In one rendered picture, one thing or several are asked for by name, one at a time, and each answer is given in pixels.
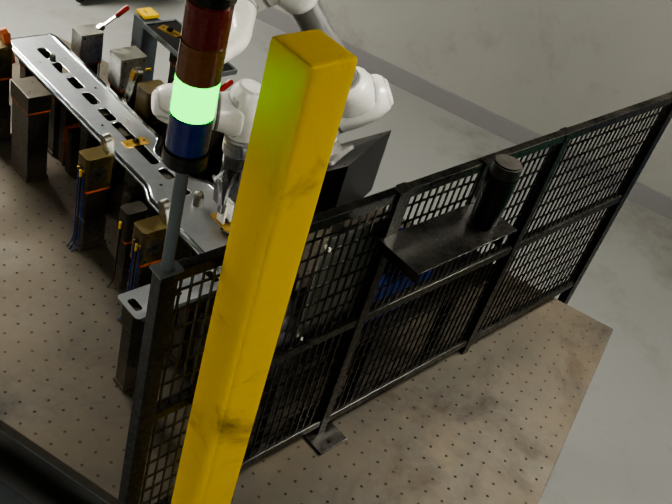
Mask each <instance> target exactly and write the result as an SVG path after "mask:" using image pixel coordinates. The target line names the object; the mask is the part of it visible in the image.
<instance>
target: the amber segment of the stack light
mask: <svg viewBox="0 0 672 504"><path fill-rule="evenodd" d="M226 51H227V46H226V47H225V48H223V49H220V50H215V51H208V50H202V49H198V48H195V47H193V46H191V45H189V44H187V43H186V42H185V41H184V40H183V39H182V37H181V36H180V42H179V49H178V56H177V63H176V70H175V75H176V77H177V78H178V79H179V80H180V81H181V82H182V83H184V84H186V85H188V86H191V87H194V88H201V89H208V88H213V87H215V86H217V85H219V84H220V82H221V78H222V73H223V68H224V62H225V57H226Z"/></svg>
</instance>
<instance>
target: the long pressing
mask: <svg viewBox="0 0 672 504"><path fill-rule="evenodd" d="M11 44H12V45H13V53H14V55H15V56H16V57H17V58H18V59H19V60H20V61H21V62H22V63H23V64H24V65H25V66H26V67H27V68H28V69H29V70H30V71H31V72H32V73H33V74H34V75H35V76H36V77H37V78H38V79H39V80H40V81H41V83H42V84H43V85H44V86H45V87H46V88H47V89H48V90H49V91H50V92H51V93H52V94H53V95H54V96H55V97H56V98H57V99H58V100H59V101H60V102H61V103H62V104H63V105H64V106H65V107H66V108H67V109H68V110H69V111H70V113H71V114H72V115H73V116H74V117H75V118H76V119H77V120H78V121H79V122H80V123H81V124H82V125H83V126H84V127H85V128H86V129H87V130H88V131H89V132H90V133H91V134H92V135H93V136H94V137H95V138H96V139H97V140H98V141H99V143H100V144H101V138H100V135H102V134H105V133H107V132H108V133H109V134H110V135H111V136H112V137H113V138H114V145H115V146H114V152H115V159H116V160H117V161H118V162H119V163H120V164H121V165H122V166H123V167H124V168H125V169H126V170H127V172H128V173H129V174H130V175H131V176H132V177H133V178H134V179H135V180H136V181H137V182H138V183H139V184H140V185H141V186H142V187H143V189H144V191H145V195H146V199H147V202H148V203H149V204H150V205H151V206H152V207H153V208H154V210H155V211H156V212H157V213H158V214H159V207H158V201H160V200H162V199H164V198H167V199H168V200H169V201H170V202H171V197H172V191H173V185H174V178H175V172H174V171H172V170H170V169H169V168H167V167H166V166H165V165H164V164H163V162H162V154H161V152H160V149H161V146H162V141H163V140H162V138H161V136H160V135H159V134H158V133H157V132H156V131H154V130H153V129H152V128H151V127H150V126H149V125H148V124H147V123H146V122H145V121H144V120H143V119H142V118H141V117H140V116H139V115H138V114H137V113H136V112H135V111H134V110H133V109H132V108H131V107H130V106H129V105H128V104H127V103H125V102H124V101H123V100H122V99H121V98H120V97H119V96H118V95H117V94H116V93H115V92H114V91H113V90H112V89H111V88H110V87H109V86H108V85H107V84H106V83H105V82H104V81H103V80H102V79H101V78H100V77H99V76H98V75H97V74H95V73H94V72H93V71H92V70H91V69H90V68H89V67H88V66H87V65H86V64H85V63H84V62H83V61H82V60H81V59H80V58H79V57H78V56H77V55H76V54H75V53H74V52H73V51H72V50H71V49H70V48H69V47H68V46H67V45H65V44H64V43H63V42H62V41H61V40H60V39H59V38H58V37H57V36H56V35H54V34H51V33H48V34H41V35H34V36H27V37H19V38H12V40H11ZM38 49H46V50H47V51H48V52H49V53H50V54H51V53H54V54H55V55H56V62H51V61H50V60H49V59H47V58H45V57H44V56H43V55H42V54H41V53H40V52H39V51H38ZM65 58H66V59H65ZM39 62H41V63H39ZM54 63H59V64H61V65H62V66H63V67H64V68H65V69H66V70H67V71H68V73H60V72H59V71H58V70H57V69H56V68H55V67H54V66H53V65H52V64H54ZM69 78H75V79H76V80H77V81H78V82H79V83H80V84H81V85H82V86H83V87H84V88H80V89H77V88H75V87H74V86H73V85H72V84H71V83H70V82H69V81H68V80H67V79H69ZM95 87H96V88H97V89H95ZM86 93H89V94H91V95H92V96H93V97H94V98H95V99H96V100H97V101H98V102H99V104H95V105H93V104H91V103H90V102H89V101H88V100H87V99H86V98H85V97H84V96H83V94H86ZM102 109H106V110H107V111H108V112H109V113H110V114H111V115H112V116H113V117H114V118H115V119H116V120H113V121H108V120H107V119H106V118H105V117H104V116H103V115H102V114H101V113H100V112H99V111H98V110H102ZM127 119H128V120H127ZM115 123H120V124H121V125H122V126H123V127H124V128H125V129H126V130H127V131H128V132H129V133H130V134H131V135H132V136H133V137H134V138H137V137H142V136H144V137H146V138H147V139H148V140H149V142H150V143H149V144H145V145H140V146H143V147H144V148H145V149H146V150H147V151H148V152H149V153H150V154H151V155H152V156H153V157H154V158H155V159H156V160H157V161H158V162H159V163H157V164H151V163H150V162H149V161H148V160H147V159H146V158H145V157H144V156H143V155H142V154H141V153H140V152H139V151H138V150H137V149H136V148H135V147H132V148H126V147H125V146H124V145H123V144H122V143H121V142H122V141H124V140H127V139H126V138H125V137H124V136H123V135H122V134H121V133H120V132H119V131H118V130H117V129H116V128H115V127H114V126H113V125H112V124H115ZM101 125H103V126H101ZM162 169H166V170H168V171H169V172H170V173H171V174H172V175H173V176H174V178H173V179H166V178H165V177H164V176H163V175H162V174H161V173H160V172H159V170H162ZM159 184H162V186H160V185H159ZM187 190H188V191H189V192H190V194H188V195H186V196H185V202H184V208H183V214H182V220H181V225H180V231H179V236H180V237H181V238H182V239H183V240H184V241H185V242H186V243H187V244H188V245H189V246H190V247H191V248H192V249H193V250H194V251H195V252H196V253H197V254H201V253H204V252H207V251H210V250H213V249H216V248H219V247H222V246H225V245H227V241H228V236H226V234H227V233H229V232H230V231H229V232H226V231H225V230H220V228H221V226H219V225H218V224H217V223H216V222H215V221H214V220H213V219H212V218H211V216H210V214H213V213H216V212H217V208H218V205H217V204H216V203H215V202H214V201H213V183H212V182H210V181H208V180H204V179H200V178H196V177H191V176H189V178H188V184H187ZM197 190H201V191H202V192H203V194H204V200H203V206H202V207H199V208H197V207H194V206H193V205H192V200H193V195H194V193H195V192H196V191H197Z"/></svg>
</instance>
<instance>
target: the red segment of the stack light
mask: <svg viewBox="0 0 672 504"><path fill-rule="evenodd" d="M234 7H235V5H234V6H232V7H230V8H228V9H225V10H214V9H208V8H204V7H202V6H199V5H197V4H195V3H194V2H192V1H191V0H186V1H185V8H184V15H183V22H182V28H181V37H182V39H183V40H184V41H185V42H186V43H187V44H189V45H191V46H193V47H195V48H198V49H202V50H208V51H215V50H220V49H223V48H225V47H226V46H227V45H228V40H229V35H230V29H231V24H232V18H233V13H234Z"/></svg>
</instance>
